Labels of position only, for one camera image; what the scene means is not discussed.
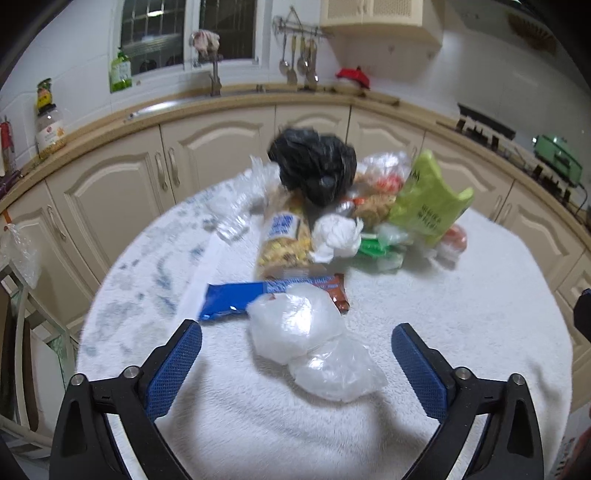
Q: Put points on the kitchen window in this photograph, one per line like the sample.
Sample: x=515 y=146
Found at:
x=152 y=27

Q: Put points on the metal ladle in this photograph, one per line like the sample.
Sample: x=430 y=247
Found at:
x=283 y=64

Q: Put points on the clear plastic bottle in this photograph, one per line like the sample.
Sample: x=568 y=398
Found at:
x=233 y=217

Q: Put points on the blue snack wrapper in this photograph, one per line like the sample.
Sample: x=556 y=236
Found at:
x=226 y=302

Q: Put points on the red pot lid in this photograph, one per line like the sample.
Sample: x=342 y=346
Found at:
x=353 y=76

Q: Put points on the purple tray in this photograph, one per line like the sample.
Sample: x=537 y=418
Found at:
x=9 y=184

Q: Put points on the black gas stove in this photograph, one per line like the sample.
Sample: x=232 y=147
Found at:
x=521 y=159

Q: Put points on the light green plastic bag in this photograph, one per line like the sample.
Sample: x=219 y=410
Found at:
x=425 y=203

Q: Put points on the glass jar white lid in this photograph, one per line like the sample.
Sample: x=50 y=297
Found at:
x=50 y=134

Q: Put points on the black induction cooker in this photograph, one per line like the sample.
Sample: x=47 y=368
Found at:
x=485 y=121

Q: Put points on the metal skimmer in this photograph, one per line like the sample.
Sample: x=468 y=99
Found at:
x=312 y=74

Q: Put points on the milky white plastic bag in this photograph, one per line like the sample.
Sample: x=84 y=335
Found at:
x=291 y=323

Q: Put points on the yellow cap sauce bottle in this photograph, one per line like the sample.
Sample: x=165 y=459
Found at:
x=45 y=94

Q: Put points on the metal spoon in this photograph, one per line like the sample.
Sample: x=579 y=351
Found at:
x=302 y=62

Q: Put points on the pink rag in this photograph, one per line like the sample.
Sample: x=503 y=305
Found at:
x=205 y=39

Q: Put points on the green dish soap bottle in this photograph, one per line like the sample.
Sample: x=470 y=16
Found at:
x=120 y=71

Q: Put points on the brown snack wrapper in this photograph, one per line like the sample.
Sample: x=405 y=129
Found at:
x=340 y=295

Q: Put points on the white metal frame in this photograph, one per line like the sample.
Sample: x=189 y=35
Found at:
x=21 y=369

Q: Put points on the white towel table cover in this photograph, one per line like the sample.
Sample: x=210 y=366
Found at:
x=277 y=438

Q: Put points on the clear bag with red food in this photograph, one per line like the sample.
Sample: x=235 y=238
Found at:
x=376 y=194

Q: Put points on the red and clear packet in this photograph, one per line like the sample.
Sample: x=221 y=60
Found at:
x=455 y=240

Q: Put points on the cream lattice upper cabinet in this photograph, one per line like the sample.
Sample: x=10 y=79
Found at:
x=383 y=18

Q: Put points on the steel sink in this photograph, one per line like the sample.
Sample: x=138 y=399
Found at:
x=152 y=110

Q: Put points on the hanging clear plastic bag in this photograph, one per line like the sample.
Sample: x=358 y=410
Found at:
x=18 y=254

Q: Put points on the metal spatula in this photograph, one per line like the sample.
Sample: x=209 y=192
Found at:
x=292 y=74

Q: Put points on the yellow snack bag blue label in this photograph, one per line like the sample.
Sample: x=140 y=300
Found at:
x=281 y=249

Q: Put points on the metal faucet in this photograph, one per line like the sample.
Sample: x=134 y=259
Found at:
x=214 y=78

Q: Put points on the cream kitchen cabinet unit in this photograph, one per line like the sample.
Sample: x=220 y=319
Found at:
x=115 y=184

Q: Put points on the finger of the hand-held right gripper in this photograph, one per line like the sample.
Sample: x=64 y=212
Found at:
x=584 y=318

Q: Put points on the white crumpled plastic bag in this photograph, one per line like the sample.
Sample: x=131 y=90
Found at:
x=339 y=235

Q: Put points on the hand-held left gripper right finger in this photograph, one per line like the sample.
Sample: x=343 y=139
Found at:
x=418 y=369

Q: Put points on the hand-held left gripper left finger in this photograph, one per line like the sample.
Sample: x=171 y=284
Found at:
x=171 y=369

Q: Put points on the black plastic bag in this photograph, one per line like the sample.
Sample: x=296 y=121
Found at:
x=309 y=161

